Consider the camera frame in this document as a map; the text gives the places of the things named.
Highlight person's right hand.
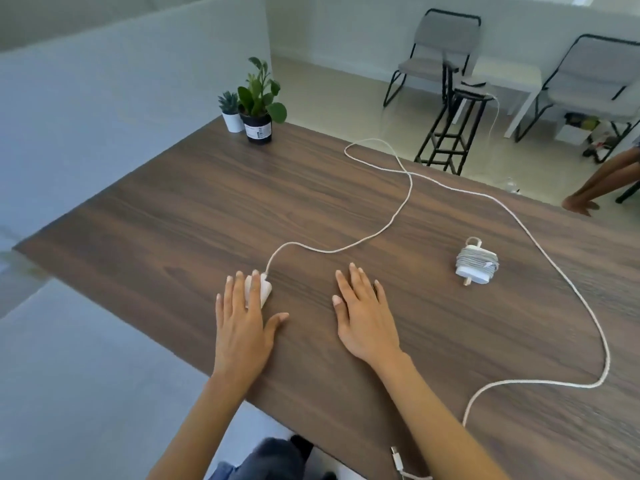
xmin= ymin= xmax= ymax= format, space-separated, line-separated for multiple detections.
xmin=332 ymin=263 xmax=403 ymax=369

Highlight person's left hand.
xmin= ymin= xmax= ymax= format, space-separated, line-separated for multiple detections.
xmin=212 ymin=269 xmax=290 ymax=391

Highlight white charger adapter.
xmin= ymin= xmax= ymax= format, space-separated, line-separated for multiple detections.
xmin=243 ymin=271 xmax=274 ymax=311
xmin=455 ymin=237 xmax=500 ymax=288

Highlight long white charging cable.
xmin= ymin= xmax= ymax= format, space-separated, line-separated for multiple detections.
xmin=262 ymin=138 xmax=612 ymax=480

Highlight person's right forearm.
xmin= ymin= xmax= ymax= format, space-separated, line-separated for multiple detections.
xmin=369 ymin=352 xmax=511 ymax=480

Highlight person's left forearm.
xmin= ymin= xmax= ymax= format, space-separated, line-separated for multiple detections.
xmin=147 ymin=372 xmax=261 ymax=480

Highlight blue jeans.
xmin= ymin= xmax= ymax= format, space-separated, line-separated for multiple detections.
xmin=207 ymin=434 xmax=336 ymax=480

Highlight green plant in black pot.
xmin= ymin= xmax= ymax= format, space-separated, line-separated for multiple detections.
xmin=237 ymin=57 xmax=287 ymax=145

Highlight succulent in white pot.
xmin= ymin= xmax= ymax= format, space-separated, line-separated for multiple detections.
xmin=217 ymin=91 xmax=245 ymax=133

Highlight black bar stool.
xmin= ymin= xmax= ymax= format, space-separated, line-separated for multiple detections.
xmin=413 ymin=59 xmax=497 ymax=175

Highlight small white box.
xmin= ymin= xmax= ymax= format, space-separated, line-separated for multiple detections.
xmin=553 ymin=112 xmax=601 ymax=145

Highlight white side table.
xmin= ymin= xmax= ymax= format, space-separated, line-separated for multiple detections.
xmin=452 ymin=59 xmax=543 ymax=139

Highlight grey folding chair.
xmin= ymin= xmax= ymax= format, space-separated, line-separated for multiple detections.
xmin=515 ymin=33 xmax=640 ymax=163
xmin=382 ymin=8 xmax=483 ymax=108

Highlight thin white cable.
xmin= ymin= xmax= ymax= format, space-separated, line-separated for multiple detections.
xmin=487 ymin=94 xmax=501 ymax=145

